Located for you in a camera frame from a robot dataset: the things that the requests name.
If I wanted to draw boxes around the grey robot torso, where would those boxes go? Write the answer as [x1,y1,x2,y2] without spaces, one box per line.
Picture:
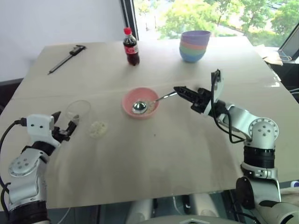
[127,192,237,224]

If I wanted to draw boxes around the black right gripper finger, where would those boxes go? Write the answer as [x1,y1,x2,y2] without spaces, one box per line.
[173,86,200,97]
[177,92,198,105]

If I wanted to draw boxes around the purple stacked bowl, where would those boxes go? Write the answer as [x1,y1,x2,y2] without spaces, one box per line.
[181,30,212,44]

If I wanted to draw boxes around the black vernier caliper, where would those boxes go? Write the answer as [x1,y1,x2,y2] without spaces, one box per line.
[47,44,87,76]

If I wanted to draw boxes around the beige paper table cover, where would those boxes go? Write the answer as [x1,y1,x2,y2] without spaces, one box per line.
[0,36,299,210]

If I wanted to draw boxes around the silver metal spoon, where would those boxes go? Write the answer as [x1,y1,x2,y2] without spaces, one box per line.
[132,91,180,115]

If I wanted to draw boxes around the green stacked bowl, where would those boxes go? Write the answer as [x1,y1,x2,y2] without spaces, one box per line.
[179,44,208,56]

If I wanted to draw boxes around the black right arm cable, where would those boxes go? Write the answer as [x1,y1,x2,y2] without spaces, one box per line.
[209,69,246,144]

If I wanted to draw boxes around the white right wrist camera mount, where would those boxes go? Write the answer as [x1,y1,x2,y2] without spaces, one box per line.
[202,69,225,116]

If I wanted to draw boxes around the oatmeal in pink bowl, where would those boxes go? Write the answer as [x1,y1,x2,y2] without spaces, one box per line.
[146,100,158,113]

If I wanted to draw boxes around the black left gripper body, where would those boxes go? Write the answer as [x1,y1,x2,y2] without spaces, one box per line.
[51,126,72,142]

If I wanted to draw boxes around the blue stacked bowl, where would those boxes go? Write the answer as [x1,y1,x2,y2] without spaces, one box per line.
[178,49,206,63]

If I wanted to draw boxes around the brown cardboard piece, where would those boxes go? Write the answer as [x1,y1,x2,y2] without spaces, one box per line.
[261,49,285,66]

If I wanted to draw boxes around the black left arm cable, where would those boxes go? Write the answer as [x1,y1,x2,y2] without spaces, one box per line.
[0,118,28,150]

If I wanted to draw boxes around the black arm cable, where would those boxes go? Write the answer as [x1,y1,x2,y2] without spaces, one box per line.
[0,118,28,150]
[209,69,246,144]

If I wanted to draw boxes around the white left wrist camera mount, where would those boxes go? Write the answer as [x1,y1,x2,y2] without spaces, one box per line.
[26,114,61,147]

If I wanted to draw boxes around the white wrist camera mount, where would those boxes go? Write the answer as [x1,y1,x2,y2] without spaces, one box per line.
[26,114,61,147]
[202,69,225,116]

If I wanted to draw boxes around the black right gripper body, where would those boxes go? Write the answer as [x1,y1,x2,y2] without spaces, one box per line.
[190,87,213,115]

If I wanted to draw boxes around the clear plastic cup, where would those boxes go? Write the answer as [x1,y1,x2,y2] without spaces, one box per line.
[64,99,110,140]

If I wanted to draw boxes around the cola bottle with red cap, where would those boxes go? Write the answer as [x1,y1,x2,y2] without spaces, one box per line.
[122,27,140,66]

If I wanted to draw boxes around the dark window frame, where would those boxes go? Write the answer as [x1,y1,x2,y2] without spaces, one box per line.
[121,0,140,41]

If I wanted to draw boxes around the pink stacked bowl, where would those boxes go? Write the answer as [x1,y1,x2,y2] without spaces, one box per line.
[180,40,210,49]

